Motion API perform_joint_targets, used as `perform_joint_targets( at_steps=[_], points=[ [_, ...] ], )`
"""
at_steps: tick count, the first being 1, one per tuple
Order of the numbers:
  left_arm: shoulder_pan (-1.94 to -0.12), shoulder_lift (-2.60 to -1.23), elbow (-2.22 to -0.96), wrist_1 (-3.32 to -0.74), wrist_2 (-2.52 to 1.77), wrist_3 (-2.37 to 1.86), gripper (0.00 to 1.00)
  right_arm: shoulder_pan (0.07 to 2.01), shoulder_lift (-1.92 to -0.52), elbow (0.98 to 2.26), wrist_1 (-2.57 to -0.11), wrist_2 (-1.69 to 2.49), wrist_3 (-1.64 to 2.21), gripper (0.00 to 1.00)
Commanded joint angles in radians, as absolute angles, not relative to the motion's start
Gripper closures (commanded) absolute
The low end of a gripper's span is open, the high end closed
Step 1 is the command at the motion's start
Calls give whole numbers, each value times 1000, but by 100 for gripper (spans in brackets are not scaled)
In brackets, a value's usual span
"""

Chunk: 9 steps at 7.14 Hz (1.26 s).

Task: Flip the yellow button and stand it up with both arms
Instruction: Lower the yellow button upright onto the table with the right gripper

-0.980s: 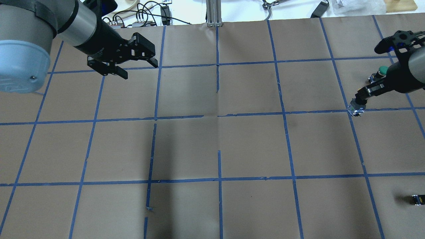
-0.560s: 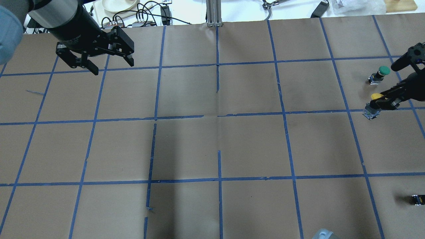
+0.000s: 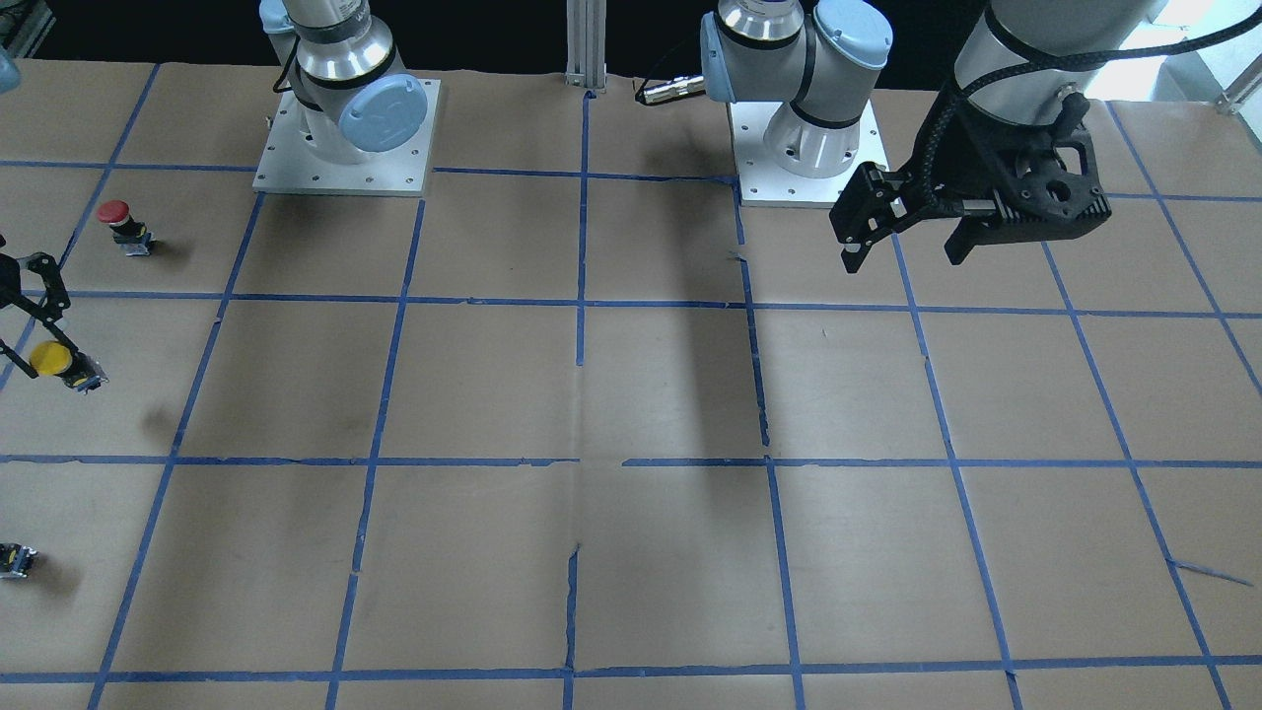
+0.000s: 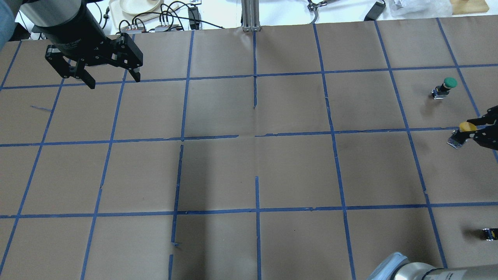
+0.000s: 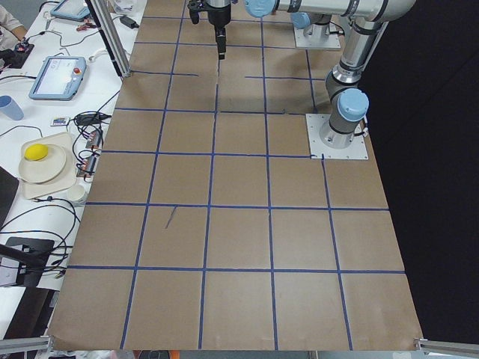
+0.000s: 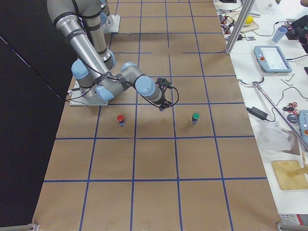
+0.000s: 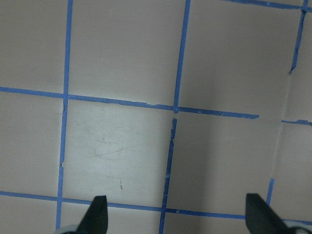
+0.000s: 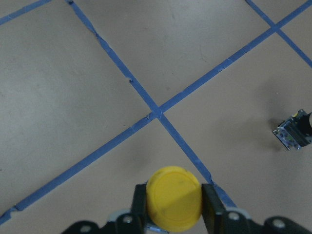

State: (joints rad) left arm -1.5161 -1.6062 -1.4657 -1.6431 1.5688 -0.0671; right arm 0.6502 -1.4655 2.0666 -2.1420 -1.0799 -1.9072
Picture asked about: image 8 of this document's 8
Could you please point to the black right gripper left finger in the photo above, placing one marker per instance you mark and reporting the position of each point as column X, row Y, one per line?
column 131, row 222

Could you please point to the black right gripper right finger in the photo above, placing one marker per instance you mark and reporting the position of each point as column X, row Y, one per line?
column 221, row 220

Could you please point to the yellow push button switch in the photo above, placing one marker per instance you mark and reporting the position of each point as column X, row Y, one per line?
column 174, row 199

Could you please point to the small black yellow switch block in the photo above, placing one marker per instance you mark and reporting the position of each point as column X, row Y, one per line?
column 296, row 131

